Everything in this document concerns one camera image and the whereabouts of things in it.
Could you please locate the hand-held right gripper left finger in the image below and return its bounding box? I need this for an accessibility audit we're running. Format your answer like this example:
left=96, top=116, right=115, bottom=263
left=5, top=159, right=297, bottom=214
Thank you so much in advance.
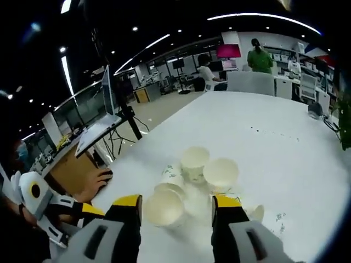
left=59, top=193, right=143, bottom=263

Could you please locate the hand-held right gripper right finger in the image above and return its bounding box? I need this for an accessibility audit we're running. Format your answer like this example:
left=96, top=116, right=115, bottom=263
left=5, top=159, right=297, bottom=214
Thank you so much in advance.
left=210, top=194, right=297, bottom=263

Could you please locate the white paper cup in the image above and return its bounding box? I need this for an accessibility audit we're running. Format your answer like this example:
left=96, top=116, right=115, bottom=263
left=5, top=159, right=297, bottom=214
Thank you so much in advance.
left=245, top=204, right=287, bottom=235

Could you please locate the cluster of paper cups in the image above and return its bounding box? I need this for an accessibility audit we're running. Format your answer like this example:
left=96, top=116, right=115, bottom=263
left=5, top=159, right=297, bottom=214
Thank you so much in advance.
left=144, top=146, right=244, bottom=228

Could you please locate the person's left hand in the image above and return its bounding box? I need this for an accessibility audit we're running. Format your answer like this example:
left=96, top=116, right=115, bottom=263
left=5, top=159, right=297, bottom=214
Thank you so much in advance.
left=71, top=171, right=112, bottom=205

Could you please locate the wooden desk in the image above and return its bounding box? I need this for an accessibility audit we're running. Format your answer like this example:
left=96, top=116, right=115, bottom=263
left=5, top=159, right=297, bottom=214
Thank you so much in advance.
left=49, top=150, right=97, bottom=198

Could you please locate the silver laptop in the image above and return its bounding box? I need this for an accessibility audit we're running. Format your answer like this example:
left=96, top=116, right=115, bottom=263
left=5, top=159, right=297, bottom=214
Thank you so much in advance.
left=74, top=65, right=122, bottom=159

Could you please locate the white table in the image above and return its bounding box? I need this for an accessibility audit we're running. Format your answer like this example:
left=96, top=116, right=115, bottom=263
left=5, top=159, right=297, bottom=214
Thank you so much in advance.
left=90, top=90, right=349, bottom=263

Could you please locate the glass partition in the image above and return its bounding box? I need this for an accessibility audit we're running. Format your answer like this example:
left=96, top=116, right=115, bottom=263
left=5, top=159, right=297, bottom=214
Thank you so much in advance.
left=41, top=82, right=108, bottom=133

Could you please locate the black tripod stand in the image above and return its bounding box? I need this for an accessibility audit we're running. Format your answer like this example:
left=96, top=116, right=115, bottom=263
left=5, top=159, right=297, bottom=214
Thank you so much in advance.
left=115, top=73, right=144, bottom=141

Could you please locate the small wooden cabinet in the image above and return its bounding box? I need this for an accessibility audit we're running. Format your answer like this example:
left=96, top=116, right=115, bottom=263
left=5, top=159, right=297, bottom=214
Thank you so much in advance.
left=133, top=87, right=151, bottom=104

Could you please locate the grey device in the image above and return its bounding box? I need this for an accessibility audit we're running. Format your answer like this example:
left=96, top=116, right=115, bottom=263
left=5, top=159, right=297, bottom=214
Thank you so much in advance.
left=307, top=102, right=324, bottom=119

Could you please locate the green potted plant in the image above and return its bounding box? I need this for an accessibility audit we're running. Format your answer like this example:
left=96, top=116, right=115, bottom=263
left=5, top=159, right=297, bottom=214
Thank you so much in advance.
left=330, top=90, right=351, bottom=151

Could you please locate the black screen on stand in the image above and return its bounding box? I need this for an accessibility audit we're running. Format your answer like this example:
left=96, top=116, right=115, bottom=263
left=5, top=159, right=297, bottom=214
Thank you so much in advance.
left=172, top=59, right=190, bottom=94

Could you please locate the pink screen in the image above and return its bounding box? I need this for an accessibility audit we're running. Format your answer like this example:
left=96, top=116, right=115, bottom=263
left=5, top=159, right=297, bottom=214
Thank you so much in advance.
left=216, top=43, right=241, bottom=59

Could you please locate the curved ceiling strip light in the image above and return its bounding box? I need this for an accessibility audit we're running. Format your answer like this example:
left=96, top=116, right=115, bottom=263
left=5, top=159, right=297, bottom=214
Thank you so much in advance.
left=207, top=12, right=322, bottom=36

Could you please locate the yellow cable bundle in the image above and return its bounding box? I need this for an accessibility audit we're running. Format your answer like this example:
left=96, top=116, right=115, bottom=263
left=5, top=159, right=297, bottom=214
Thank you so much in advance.
left=56, top=135, right=70, bottom=149

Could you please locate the black cable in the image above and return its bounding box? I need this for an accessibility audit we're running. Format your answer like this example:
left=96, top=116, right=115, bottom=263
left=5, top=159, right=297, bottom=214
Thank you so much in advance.
left=320, top=115, right=341, bottom=133

